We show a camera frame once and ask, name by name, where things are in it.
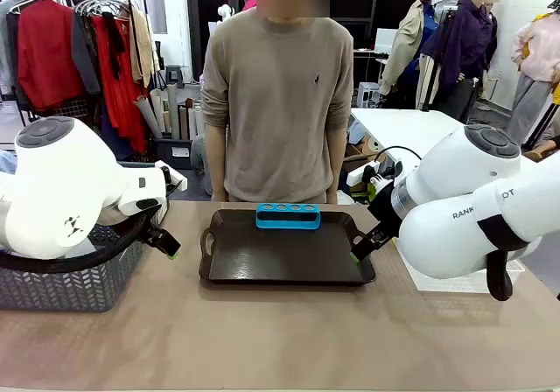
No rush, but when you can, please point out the grey step stool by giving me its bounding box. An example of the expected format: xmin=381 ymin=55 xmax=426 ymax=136
xmin=165 ymin=64 xmax=186 ymax=88

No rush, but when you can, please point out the dark grey jacket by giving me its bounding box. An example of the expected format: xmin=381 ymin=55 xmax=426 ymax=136
xmin=71 ymin=9 xmax=102 ymax=96

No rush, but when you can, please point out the white paper roll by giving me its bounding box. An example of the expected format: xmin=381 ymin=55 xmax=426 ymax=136
xmin=134 ymin=94 xmax=164 ymax=140

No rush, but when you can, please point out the white green right camera mount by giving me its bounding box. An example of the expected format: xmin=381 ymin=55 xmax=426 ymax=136
xmin=366 ymin=164 xmax=396 ymax=200

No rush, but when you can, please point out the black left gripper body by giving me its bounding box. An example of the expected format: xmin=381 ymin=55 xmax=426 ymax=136
xmin=148 ymin=199 xmax=171 ymax=236

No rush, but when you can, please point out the thin black cable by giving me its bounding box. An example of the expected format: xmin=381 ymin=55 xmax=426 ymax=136
xmin=374 ymin=145 xmax=424 ymax=179

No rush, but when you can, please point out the cardboard box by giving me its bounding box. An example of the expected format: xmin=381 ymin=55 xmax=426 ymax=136
xmin=343 ymin=136 xmax=389 ymax=172

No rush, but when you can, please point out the black left arm cable sleeve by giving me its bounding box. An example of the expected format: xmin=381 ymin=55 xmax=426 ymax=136
xmin=0 ymin=207 xmax=152 ymax=275

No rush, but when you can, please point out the grey paper roll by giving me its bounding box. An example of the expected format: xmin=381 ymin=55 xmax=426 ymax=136
xmin=166 ymin=82 xmax=181 ymax=141

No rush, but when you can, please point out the white plastic basket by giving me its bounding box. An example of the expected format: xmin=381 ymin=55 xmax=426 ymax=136
xmin=395 ymin=234 xmax=526 ymax=295

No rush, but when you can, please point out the person's right forearm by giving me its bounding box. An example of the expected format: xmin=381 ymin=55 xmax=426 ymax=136
xmin=204 ymin=122 xmax=229 ymax=203

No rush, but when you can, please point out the white table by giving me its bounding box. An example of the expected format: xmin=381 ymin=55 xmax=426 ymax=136
xmin=349 ymin=108 xmax=548 ymax=165

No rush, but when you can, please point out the black arm cable sleeve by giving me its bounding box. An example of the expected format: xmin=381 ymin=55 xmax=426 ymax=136
xmin=0 ymin=207 xmax=152 ymax=275
xmin=476 ymin=214 xmax=531 ymax=303

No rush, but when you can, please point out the beige garment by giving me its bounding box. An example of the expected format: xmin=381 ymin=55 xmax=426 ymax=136
xmin=128 ymin=7 xmax=161 ymax=89

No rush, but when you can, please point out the person in beige sweater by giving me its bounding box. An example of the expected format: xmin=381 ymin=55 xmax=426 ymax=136
xmin=200 ymin=0 xmax=354 ymax=204

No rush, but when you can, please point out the black right arm cable sleeve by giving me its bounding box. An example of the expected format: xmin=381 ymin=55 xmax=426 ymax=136
xmin=476 ymin=214 xmax=531 ymax=303

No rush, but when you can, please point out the dark brown plastic tray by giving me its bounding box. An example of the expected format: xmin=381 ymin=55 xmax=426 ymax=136
xmin=199 ymin=208 xmax=377 ymax=286

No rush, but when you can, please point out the red dress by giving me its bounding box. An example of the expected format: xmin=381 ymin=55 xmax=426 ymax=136
xmin=90 ymin=13 xmax=149 ymax=155

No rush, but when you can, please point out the mannequin with beige jacket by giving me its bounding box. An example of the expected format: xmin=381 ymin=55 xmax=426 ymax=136
xmin=378 ymin=0 xmax=443 ymax=111

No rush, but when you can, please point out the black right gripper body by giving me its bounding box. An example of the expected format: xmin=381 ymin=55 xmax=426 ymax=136
xmin=366 ymin=185 xmax=404 ymax=238

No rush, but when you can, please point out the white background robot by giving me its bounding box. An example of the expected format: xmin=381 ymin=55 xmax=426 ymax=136
xmin=216 ymin=3 xmax=238 ymax=28

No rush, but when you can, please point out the mannequin with purple jacket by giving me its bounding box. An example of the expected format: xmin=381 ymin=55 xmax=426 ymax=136
xmin=419 ymin=0 xmax=500 ymax=124

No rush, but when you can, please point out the seated person in denim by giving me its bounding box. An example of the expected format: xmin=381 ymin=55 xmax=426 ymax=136
xmin=191 ymin=133 xmax=214 ymax=192

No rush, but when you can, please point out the black storage bin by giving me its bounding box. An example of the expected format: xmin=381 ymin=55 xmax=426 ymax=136
xmin=153 ymin=136 xmax=194 ymax=171

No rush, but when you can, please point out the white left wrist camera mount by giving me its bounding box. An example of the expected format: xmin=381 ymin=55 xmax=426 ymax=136
xmin=155 ymin=159 xmax=189 ymax=194

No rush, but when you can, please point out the red jacket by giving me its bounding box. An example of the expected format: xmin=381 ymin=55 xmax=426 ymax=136
xmin=17 ymin=0 xmax=88 ymax=112

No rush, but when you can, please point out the white power strip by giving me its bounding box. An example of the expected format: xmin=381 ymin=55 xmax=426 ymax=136
xmin=346 ymin=161 xmax=382 ymax=188

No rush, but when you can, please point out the blue test tube rack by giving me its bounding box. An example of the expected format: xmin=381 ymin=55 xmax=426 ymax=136
xmin=255 ymin=203 xmax=322 ymax=231

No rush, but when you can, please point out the person's left forearm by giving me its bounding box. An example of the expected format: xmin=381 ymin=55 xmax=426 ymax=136
xmin=326 ymin=124 xmax=347 ymax=204

